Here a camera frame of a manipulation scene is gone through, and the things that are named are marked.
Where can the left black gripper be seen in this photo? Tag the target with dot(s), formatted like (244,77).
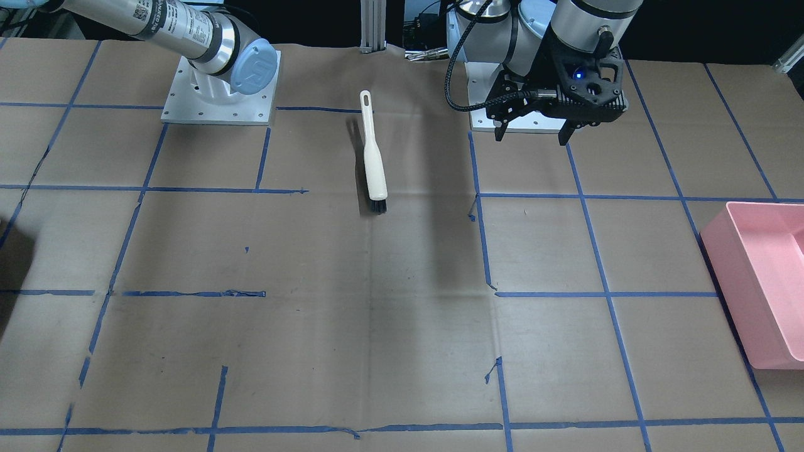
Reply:
(548,71)

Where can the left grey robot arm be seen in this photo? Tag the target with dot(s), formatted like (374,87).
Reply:
(508,34)

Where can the beige hand brush black bristles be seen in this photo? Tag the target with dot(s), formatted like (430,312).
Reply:
(373,163)

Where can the aluminium frame post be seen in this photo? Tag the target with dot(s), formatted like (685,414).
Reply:
(373,26)

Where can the pink plastic bin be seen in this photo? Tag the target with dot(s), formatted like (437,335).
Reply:
(756,253)

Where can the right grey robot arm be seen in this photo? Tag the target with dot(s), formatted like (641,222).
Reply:
(215,42)

